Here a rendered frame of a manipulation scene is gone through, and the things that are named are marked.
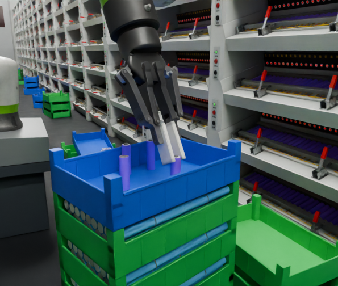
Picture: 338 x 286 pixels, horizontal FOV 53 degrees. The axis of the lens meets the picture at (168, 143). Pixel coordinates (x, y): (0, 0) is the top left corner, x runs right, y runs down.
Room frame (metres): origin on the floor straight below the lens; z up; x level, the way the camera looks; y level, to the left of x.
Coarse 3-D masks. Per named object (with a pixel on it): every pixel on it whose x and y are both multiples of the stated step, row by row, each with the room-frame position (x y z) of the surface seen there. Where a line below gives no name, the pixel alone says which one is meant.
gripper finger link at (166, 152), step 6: (162, 126) 0.57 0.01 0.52; (162, 132) 0.56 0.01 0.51; (168, 138) 0.56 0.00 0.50; (162, 144) 0.56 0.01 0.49; (168, 144) 0.55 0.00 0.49; (162, 150) 0.56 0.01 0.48; (168, 150) 0.55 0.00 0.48; (162, 156) 0.56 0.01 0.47; (168, 156) 0.55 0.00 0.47; (162, 162) 0.56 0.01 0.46; (168, 162) 0.55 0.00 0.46
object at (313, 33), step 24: (288, 0) 1.26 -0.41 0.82; (312, 0) 1.17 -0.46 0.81; (336, 0) 1.10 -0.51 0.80; (240, 24) 1.33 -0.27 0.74; (264, 24) 1.15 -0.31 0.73; (288, 24) 1.12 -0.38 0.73; (312, 24) 1.04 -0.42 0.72; (336, 24) 0.90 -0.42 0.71; (240, 48) 1.24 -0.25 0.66; (264, 48) 1.13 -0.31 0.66; (288, 48) 1.04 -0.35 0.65; (312, 48) 0.96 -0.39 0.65; (336, 48) 0.90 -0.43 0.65
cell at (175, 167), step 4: (176, 156) 0.56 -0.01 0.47; (180, 156) 0.56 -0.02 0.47; (176, 160) 0.55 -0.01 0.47; (180, 160) 0.56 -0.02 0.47; (172, 164) 0.55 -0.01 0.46; (176, 164) 0.55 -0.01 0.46; (180, 164) 0.56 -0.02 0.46; (172, 168) 0.55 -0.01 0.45; (176, 168) 0.55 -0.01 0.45; (180, 168) 0.56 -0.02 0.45; (172, 172) 0.55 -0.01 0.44; (176, 172) 0.55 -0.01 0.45; (180, 172) 0.56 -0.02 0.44
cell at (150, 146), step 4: (148, 140) 0.68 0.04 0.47; (152, 140) 0.69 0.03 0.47; (148, 144) 0.68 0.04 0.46; (152, 144) 0.68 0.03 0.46; (148, 148) 0.68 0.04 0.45; (152, 148) 0.68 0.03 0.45; (148, 152) 0.68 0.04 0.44; (152, 152) 0.68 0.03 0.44; (148, 156) 0.68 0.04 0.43; (152, 156) 0.68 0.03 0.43; (148, 160) 0.68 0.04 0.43; (152, 160) 0.68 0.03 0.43; (148, 164) 0.68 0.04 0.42; (152, 164) 0.68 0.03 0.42; (148, 168) 0.68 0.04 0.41; (152, 168) 0.68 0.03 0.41
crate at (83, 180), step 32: (64, 160) 0.59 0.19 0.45; (96, 160) 0.64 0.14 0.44; (160, 160) 0.75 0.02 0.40; (192, 160) 0.72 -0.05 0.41; (224, 160) 0.60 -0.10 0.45; (64, 192) 0.54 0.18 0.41; (96, 192) 0.46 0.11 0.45; (128, 192) 0.45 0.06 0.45; (160, 192) 0.49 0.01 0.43; (192, 192) 0.54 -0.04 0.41; (128, 224) 0.45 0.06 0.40
